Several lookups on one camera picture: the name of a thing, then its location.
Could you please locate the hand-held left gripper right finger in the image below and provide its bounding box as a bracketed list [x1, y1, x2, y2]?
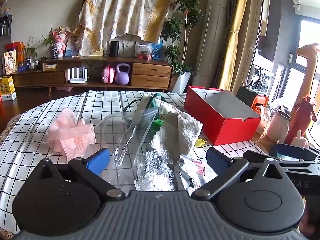
[191, 147, 284, 201]

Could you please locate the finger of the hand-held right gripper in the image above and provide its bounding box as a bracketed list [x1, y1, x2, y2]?
[242, 150, 320, 173]
[276, 144, 320, 161]

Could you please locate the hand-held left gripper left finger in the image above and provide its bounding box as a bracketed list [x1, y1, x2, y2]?
[35, 148, 125, 202]

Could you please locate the red cardboard box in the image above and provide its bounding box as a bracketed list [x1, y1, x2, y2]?
[184, 85, 262, 146]

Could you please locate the clear plastic zip bag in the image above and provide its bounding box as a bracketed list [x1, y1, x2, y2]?
[96, 105, 165, 170]

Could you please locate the pink mesh bath puff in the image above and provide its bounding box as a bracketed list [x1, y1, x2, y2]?
[47, 107, 96, 161]

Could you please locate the white fluffy towel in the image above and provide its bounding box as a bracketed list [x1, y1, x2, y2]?
[150, 105, 203, 159]

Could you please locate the bubble wrap sheet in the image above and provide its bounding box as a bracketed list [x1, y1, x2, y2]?
[134, 150, 180, 192]

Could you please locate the white rabbit plush toy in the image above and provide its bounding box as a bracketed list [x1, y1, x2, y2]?
[291, 130, 309, 147]

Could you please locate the red water bottle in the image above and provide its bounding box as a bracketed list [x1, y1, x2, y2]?
[284, 95, 317, 145]

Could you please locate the white tumbler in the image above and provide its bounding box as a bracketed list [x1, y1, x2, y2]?
[266, 110, 292, 142]

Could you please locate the white figurine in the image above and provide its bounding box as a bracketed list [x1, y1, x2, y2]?
[259, 105, 271, 133]

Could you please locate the dark green storage bag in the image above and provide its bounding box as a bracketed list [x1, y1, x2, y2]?
[236, 81, 269, 108]

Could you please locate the black-and-white checked tablecloth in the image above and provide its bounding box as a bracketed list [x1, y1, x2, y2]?
[0, 90, 275, 240]

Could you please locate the white router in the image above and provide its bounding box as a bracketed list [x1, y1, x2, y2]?
[67, 67, 88, 84]

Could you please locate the orange giraffe toy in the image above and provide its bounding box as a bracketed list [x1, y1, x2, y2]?
[295, 42, 320, 105]

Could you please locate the white planter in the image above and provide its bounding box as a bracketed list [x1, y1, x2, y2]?
[171, 71, 193, 95]

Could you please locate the pink toy case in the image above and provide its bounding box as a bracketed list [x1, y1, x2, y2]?
[102, 65, 115, 83]

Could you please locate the purple kettlebell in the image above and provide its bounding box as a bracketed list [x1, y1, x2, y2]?
[115, 63, 131, 85]

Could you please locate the wooden TV cabinet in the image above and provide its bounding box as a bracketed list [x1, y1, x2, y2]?
[10, 56, 174, 93]

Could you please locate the black cylinder speaker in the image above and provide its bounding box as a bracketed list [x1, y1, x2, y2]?
[109, 41, 119, 57]

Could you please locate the yellow carton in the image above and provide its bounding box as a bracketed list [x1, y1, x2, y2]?
[0, 76, 17, 102]

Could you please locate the plastic bag of fruit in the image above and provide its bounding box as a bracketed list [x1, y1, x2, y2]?
[137, 42, 153, 61]

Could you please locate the covered standing air conditioner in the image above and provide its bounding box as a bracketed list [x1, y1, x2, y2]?
[191, 0, 229, 90]

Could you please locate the pink plush doll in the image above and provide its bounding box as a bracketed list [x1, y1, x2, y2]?
[53, 26, 72, 57]

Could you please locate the small potted plant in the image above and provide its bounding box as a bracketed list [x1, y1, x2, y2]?
[41, 25, 58, 58]

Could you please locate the yellow curtain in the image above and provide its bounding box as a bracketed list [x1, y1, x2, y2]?
[216, 0, 250, 93]

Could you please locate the printed snack bag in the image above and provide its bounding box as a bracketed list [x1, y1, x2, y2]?
[2, 50, 18, 75]

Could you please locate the yellow patterned cover cloth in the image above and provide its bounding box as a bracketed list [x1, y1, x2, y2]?
[75, 0, 175, 57]

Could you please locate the tall green potted plant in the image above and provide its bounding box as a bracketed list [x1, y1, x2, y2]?
[161, 0, 204, 75]

